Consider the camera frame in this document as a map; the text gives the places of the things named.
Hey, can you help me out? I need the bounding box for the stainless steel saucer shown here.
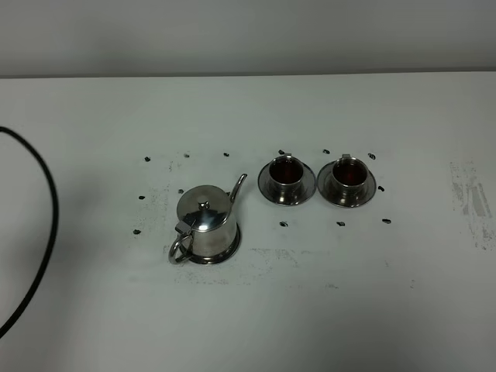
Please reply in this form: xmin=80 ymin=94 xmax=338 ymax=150
xmin=257 ymin=163 xmax=316 ymax=206
xmin=317 ymin=160 xmax=377 ymax=208

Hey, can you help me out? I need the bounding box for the stainless steel teapot tray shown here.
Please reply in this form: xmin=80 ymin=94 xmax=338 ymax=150
xmin=179 ymin=225 xmax=242 ymax=265

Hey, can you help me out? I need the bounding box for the right stainless steel teacup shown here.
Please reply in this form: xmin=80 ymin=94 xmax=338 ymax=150
xmin=330 ymin=154 xmax=369 ymax=195

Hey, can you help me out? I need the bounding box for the left stainless steel saucer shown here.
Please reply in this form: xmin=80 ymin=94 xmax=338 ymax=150
xmin=257 ymin=163 xmax=316 ymax=206

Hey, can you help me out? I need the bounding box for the left stainless steel teacup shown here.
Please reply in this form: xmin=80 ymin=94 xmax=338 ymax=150
xmin=268 ymin=153 xmax=304 ymax=198

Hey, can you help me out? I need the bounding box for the stainless steel teacup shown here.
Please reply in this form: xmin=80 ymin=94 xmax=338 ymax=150
xmin=330 ymin=154 xmax=369 ymax=195
xmin=268 ymin=153 xmax=304 ymax=198

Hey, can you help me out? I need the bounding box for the right stainless steel saucer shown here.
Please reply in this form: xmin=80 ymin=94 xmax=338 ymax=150
xmin=317 ymin=160 xmax=377 ymax=208

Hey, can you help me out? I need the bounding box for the black left camera cable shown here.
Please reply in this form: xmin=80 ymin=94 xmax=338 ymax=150
xmin=0 ymin=126 xmax=60 ymax=336

